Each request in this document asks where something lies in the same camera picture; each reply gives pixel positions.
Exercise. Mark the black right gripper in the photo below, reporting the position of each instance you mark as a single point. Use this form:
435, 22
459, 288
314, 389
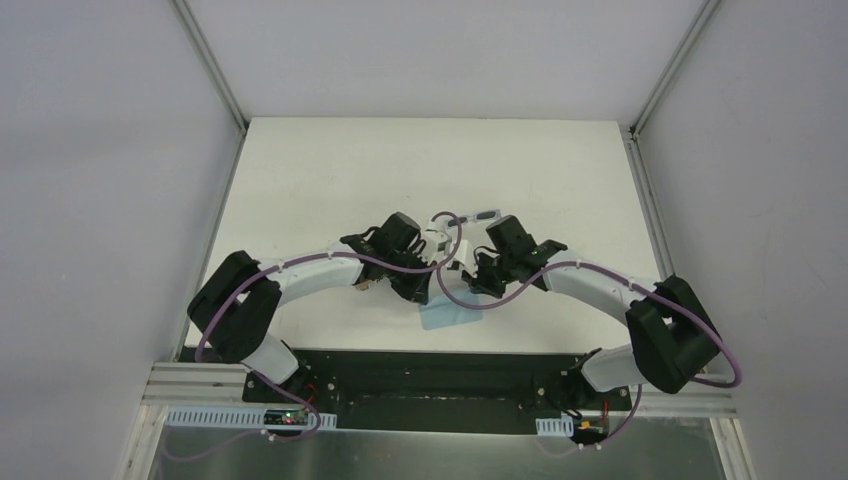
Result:
475, 279

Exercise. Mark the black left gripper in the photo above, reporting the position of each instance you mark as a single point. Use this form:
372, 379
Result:
411, 281

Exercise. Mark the light blue cleaning cloth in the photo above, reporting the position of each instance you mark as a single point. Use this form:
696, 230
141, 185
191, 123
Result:
441, 313

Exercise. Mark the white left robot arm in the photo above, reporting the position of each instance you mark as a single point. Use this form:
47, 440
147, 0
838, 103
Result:
234, 308

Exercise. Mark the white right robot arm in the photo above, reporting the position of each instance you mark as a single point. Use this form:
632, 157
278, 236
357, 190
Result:
671, 337

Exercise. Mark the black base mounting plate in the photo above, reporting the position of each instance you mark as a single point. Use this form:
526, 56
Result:
502, 394

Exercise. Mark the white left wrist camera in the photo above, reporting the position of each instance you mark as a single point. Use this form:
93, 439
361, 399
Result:
438, 245

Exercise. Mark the right aluminium corner post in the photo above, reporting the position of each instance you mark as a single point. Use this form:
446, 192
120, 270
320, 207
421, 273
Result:
695, 30

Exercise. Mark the aluminium corner post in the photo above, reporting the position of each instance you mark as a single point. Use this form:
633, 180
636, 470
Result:
204, 52
695, 30

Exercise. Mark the right white cable duct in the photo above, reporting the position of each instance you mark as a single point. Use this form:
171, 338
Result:
562, 426

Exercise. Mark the white cable duct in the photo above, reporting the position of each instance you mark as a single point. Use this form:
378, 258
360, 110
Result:
562, 426
284, 419

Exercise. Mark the left white cable duct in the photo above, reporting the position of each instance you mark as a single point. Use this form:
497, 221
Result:
284, 419

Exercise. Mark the aluminium frame rail front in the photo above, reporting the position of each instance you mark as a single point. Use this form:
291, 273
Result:
222, 385

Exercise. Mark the left aluminium corner post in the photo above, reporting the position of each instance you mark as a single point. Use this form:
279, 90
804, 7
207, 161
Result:
204, 52

